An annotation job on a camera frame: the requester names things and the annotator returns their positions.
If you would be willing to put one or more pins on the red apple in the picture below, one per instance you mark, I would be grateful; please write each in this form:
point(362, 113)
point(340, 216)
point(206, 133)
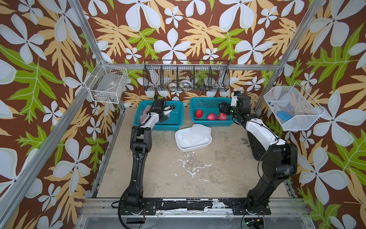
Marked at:
point(211, 117)
point(199, 113)

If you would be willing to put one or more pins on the black case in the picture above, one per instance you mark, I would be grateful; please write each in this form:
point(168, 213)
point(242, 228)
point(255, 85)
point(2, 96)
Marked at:
point(258, 148)

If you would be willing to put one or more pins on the silver object in wire basket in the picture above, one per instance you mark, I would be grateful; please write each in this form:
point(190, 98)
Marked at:
point(186, 84)

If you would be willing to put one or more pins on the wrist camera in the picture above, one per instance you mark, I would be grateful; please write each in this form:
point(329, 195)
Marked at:
point(234, 98)
point(158, 106)

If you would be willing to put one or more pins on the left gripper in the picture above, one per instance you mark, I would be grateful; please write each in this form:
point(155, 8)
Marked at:
point(164, 118)

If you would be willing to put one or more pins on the right teal plastic basket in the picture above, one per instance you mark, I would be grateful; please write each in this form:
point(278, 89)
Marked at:
point(209, 105)

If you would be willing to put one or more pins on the tape roll in wire basket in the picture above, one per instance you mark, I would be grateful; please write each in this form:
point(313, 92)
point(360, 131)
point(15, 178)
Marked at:
point(171, 85)

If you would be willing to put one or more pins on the blue object in basket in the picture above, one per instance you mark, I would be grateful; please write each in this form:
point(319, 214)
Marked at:
point(284, 115)

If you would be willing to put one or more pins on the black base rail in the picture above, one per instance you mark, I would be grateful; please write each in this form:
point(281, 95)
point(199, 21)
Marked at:
point(188, 206)

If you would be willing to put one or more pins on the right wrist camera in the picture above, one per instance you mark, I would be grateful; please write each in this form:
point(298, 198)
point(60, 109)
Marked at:
point(234, 98)

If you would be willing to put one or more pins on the white wire basket left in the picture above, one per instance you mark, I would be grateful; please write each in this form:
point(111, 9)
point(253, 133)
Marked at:
point(106, 83)

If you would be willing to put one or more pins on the left teal plastic basket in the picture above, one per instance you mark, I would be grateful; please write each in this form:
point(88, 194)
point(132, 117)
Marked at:
point(174, 121)

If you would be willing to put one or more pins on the white wire basket right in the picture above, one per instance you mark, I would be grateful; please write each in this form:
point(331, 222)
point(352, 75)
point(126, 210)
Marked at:
point(296, 101)

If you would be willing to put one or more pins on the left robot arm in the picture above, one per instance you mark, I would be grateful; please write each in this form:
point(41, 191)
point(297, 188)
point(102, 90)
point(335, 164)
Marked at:
point(140, 145)

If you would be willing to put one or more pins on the white foam net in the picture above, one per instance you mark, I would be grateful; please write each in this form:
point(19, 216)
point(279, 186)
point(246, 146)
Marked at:
point(201, 130)
point(192, 138)

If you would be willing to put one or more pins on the white plastic tub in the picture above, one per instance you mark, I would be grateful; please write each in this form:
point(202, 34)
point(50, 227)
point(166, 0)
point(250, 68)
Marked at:
point(184, 146)

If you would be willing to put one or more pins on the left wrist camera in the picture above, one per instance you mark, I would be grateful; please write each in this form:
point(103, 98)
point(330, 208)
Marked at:
point(158, 106)

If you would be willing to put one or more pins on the white wire basket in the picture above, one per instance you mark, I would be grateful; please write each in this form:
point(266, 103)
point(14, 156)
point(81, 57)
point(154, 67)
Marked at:
point(296, 101)
point(106, 83)

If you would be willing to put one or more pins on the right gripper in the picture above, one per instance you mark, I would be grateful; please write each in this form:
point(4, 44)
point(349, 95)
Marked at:
point(223, 107)

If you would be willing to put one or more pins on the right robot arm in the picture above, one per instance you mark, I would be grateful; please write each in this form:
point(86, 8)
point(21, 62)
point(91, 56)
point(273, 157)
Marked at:
point(276, 158)

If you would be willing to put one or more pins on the teal plastic basket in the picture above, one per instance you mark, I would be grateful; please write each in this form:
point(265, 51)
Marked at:
point(174, 121)
point(209, 105)

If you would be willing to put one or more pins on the black wire wall basket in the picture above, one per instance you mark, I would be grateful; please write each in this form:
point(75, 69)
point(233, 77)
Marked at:
point(205, 75)

